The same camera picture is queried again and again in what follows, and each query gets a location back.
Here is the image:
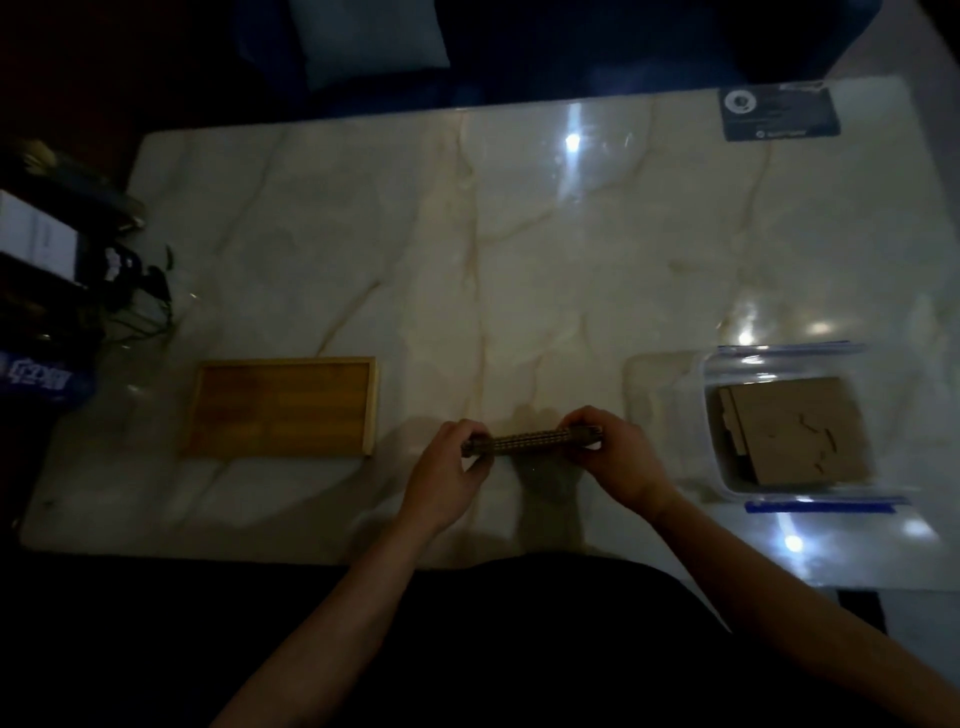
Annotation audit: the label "person's right forearm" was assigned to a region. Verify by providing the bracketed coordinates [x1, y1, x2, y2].
[646, 487, 960, 728]

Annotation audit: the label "wooden tray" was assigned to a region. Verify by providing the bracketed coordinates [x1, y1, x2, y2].
[182, 357, 379, 460]

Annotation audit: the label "clear plastic container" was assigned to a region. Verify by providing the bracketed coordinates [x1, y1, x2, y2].
[701, 341, 910, 515]

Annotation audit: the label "clear glass vase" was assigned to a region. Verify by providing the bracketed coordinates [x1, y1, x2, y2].
[105, 247, 200, 354]

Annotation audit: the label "black cable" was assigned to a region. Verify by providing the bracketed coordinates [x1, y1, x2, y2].
[101, 243, 175, 316]

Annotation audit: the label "pale cushion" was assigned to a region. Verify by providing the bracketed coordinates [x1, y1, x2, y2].
[288, 0, 451, 90]

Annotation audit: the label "person's right hand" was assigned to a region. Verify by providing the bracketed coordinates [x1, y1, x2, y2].
[559, 405, 681, 524]

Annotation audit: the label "brown cardboard sheet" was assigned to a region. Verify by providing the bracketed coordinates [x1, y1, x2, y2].
[716, 376, 877, 487]

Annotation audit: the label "person's left hand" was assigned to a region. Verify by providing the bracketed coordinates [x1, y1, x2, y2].
[396, 419, 496, 537]

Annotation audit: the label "blue packet with white print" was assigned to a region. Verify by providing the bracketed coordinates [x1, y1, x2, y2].
[0, 349, 93, 410]

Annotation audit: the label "person's left forearm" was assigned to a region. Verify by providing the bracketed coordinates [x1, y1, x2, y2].
[210, 510, 442, 728]

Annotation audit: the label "person's black trousers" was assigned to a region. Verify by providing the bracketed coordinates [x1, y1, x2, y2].
[0, 551, 960, 728]

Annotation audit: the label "dark blue sofa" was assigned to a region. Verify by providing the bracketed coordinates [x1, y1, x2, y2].
[232, 0, 882, 114]

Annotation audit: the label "dark card with white print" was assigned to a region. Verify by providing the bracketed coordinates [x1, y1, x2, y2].
[720, 81, 842, 143]

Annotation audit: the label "white box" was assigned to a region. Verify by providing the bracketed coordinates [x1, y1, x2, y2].
[0, 189, 79, 285]

